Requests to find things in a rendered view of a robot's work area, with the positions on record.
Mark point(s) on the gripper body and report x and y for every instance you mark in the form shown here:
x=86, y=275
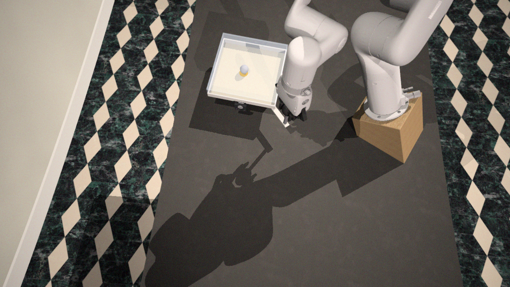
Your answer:
x=295, y=103

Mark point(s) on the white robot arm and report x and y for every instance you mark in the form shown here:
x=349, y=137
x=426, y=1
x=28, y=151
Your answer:
x=382, y=43

